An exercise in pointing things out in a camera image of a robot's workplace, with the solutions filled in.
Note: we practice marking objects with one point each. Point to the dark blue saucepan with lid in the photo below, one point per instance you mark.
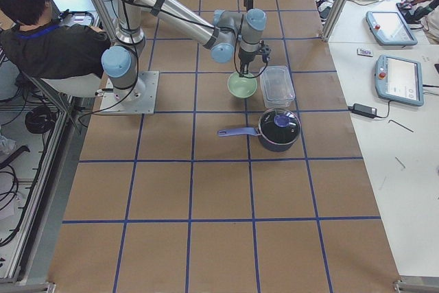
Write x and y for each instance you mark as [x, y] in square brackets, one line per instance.
[277, 130]

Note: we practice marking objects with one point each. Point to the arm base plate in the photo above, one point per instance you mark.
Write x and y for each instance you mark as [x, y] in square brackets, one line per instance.
[141, 100]

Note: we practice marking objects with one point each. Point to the green bowl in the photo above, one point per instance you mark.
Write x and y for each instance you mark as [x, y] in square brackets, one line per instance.
[242, 86]

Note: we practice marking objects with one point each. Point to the teach pendant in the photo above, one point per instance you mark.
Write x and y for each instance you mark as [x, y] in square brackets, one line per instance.
[400, 80]
[390, 28]

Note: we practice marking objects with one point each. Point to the near teach pendant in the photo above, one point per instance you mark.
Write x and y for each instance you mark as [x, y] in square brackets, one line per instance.
[400, 80]

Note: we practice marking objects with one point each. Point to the clear plastic food container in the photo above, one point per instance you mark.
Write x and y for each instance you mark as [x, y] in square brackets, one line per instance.
[276, 86]

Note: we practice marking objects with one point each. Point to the far teach pendant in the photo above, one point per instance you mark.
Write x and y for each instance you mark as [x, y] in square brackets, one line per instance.
[390, 28]

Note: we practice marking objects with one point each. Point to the aluminium frame post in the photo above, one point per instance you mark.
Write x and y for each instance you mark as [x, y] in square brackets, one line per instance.
[339, 1]

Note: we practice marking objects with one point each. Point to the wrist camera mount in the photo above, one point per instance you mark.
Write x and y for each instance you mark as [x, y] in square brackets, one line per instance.
[264, 51]

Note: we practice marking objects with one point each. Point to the person in black shirt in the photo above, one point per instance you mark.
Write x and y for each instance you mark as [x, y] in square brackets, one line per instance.
[67, 58]

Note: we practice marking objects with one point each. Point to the small label card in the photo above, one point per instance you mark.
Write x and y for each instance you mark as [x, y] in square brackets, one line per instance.
[365, 52]

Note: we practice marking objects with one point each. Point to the black power adapter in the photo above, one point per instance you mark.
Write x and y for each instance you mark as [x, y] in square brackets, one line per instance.
[363, 110]

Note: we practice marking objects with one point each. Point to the hex key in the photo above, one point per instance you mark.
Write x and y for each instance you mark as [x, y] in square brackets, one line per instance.
[400, 125]

